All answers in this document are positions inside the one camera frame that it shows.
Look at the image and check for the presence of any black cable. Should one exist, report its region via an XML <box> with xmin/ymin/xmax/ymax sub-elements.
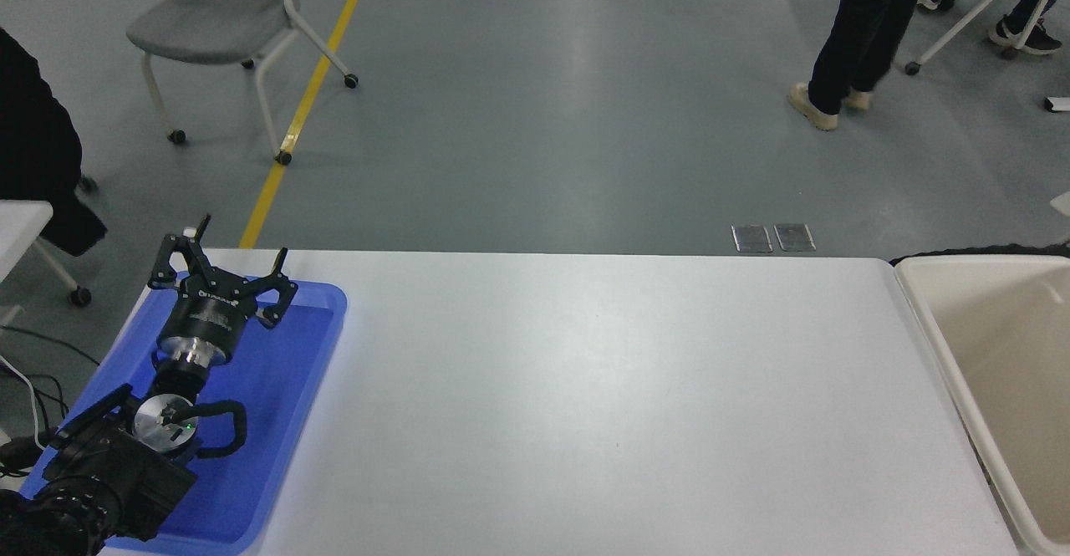
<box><xmin>0</xmin><ymin>322</ymin><xmax>103</xmax><ymax>457</ymax></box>

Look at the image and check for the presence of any large pale plastic bin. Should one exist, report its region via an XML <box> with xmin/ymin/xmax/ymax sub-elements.
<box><xmin>893</xmin><ymin>255</ymin><xmax>1070</xmax><ymax>556</ymax></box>

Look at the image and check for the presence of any seated person with dark shoes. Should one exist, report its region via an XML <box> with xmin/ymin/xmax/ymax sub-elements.
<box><xmin>916</xmin><ymin>0</ymin><xmax>1070</xmax><ymax>58</ymax></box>

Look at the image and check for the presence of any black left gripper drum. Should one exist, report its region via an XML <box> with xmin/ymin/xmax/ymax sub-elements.
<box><xmin>160</xmin><ymin>273</ymin><xmax>257</xmax><ymax>349</ymax></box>

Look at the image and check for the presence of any white frame rolling chair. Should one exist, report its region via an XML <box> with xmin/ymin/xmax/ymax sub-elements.
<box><xmin>904</xmin><ymin>0</ymin><xmax>1070</xmax><ymax>77</ymax></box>

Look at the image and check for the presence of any silver floor socket plate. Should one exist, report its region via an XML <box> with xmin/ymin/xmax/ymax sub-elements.
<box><xmin>731</xmin><ymin>223</ymin><xmax>773</xmax><ymax>254</ymax></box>
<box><xmin>774</xmin><ymin>222</ymin><xmax>817</xmax><ymax>252</ymax></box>

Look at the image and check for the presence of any black fuzzy bundle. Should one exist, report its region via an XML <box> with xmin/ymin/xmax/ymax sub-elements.
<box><xmin>888</xmin><ymin>242</ymin><xmax>1070</xmax><ymax>261</ymax></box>

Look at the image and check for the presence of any grey seat white frame chair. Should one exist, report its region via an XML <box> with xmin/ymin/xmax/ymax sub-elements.
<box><xmin>125</xmin><ymin>0</ymin><xmax>360</xmax><ymax>166</ymax></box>

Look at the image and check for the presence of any small white rolling table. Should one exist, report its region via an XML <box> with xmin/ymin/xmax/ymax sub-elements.
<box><xmin>0</xmin><ymin>201</ymin><xmax>92</xmax><ymax>307</ymax></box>

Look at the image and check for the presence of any blue plastic tray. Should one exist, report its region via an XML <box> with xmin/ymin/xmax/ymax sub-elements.
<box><xmin>21</xmin><ymin>270</ymin><xmax>348</xmax><ymax>555</ymax></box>

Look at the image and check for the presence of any walking person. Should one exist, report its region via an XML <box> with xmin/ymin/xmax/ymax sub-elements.
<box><xmin>787</xmin><ymin>0</ymin><xmax>944</xmax><ymax>132</ymax></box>

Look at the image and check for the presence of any white cable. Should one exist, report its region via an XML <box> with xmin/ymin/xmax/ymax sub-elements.
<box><xmin>0</xmin><ymin>354</ymin><xmax>44</xmax><ymax>450</ymax></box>

